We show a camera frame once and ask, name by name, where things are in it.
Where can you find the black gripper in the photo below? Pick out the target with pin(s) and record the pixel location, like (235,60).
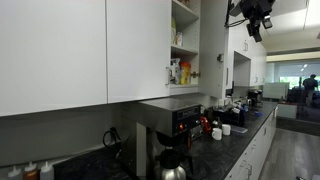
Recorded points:
(254,11)

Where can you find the white cabinet door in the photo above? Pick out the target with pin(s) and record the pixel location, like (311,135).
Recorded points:
(212,47)
(52,55)
(138,49)

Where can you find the yellow container in cabinet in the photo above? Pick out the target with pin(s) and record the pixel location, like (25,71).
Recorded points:
(185,72)

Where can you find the steel commercial coffeemaker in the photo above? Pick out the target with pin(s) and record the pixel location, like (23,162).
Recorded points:
(150,126)

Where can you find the white lower cabinet drawers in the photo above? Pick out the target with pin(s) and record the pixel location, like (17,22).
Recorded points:
(250,163)

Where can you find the black coffee machine far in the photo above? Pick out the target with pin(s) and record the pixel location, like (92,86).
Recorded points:
(255,96)

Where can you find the person in dark clothes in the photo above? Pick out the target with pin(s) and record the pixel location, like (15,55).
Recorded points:
(310,84)

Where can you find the black condiment organizer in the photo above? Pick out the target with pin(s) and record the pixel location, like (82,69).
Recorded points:
(233,116)

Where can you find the white mug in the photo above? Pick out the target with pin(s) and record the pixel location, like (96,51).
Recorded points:
(217,134)
(226,129)

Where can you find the steel coffee carafe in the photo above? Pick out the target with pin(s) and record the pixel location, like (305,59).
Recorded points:
(170,165)

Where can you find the white squeeze bottle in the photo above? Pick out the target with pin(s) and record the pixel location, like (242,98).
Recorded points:
(15,174)
(47,172)

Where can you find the brown squeeze bottle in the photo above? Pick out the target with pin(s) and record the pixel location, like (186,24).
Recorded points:
(31,172)

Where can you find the metal left door handle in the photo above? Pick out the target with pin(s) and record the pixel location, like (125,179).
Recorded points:
(167,76)

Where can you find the orange handle coffee pot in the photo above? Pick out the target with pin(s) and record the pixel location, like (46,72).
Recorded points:
(205,125)

